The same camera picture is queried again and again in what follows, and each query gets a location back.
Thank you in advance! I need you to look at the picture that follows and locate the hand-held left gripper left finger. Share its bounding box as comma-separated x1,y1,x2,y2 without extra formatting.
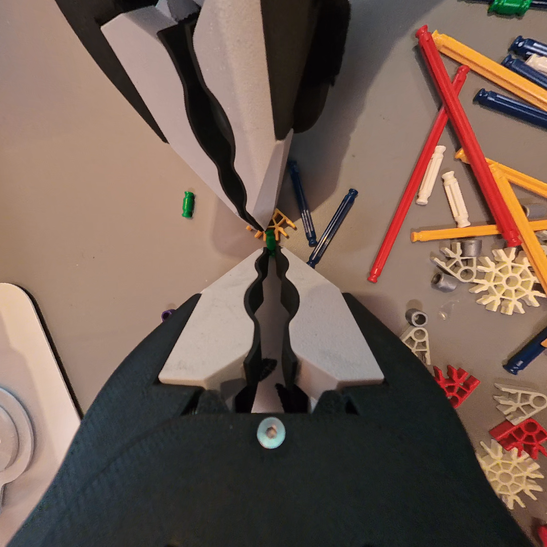
158,249,276,412

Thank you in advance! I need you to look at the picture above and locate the yellow half-circle connector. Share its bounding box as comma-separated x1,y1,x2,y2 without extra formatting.
247,209,297,241

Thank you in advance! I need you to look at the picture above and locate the dark blue rod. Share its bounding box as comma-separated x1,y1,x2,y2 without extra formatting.
306,188,359,269
287,159,319,247

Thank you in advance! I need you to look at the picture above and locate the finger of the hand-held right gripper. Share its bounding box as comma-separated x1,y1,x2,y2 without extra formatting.
101,9,266,231
194,0,294,230

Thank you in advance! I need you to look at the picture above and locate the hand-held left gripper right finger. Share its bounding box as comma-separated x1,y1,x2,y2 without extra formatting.
275,249,385,412

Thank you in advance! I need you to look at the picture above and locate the pile of colourful toy pieces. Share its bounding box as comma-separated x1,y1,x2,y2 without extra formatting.
368,0,547,547

